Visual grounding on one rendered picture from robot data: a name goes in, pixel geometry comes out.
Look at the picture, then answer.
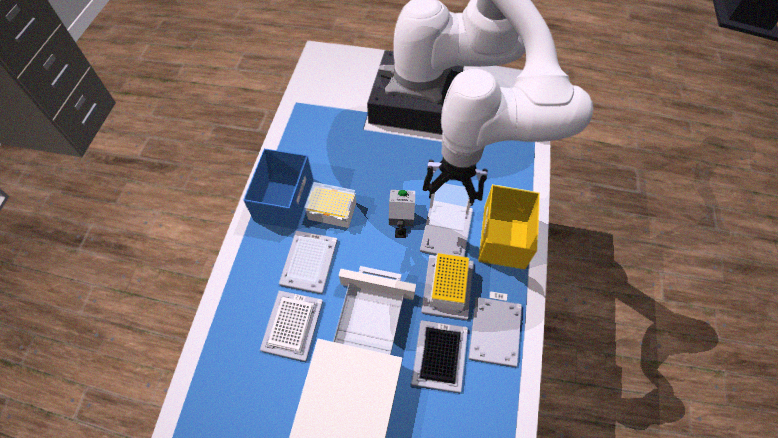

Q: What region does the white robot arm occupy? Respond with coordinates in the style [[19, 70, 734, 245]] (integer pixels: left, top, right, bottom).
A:
[[378, 0, 593, 168]]

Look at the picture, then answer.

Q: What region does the yellow open-top bin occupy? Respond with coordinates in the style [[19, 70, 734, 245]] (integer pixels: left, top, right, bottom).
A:
[[478, 185, 540, 269]]

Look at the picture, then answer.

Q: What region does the blue bench mat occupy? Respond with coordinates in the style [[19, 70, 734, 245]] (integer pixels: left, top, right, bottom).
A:
[[172, 102, 535, 438]]

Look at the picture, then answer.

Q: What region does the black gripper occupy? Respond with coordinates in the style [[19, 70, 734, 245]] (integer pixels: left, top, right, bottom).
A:
[[422, 158, 488, 215]]

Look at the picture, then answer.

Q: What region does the blue open-top bin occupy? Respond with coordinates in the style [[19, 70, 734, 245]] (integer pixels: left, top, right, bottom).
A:
[[243, 149, 313, 229]]

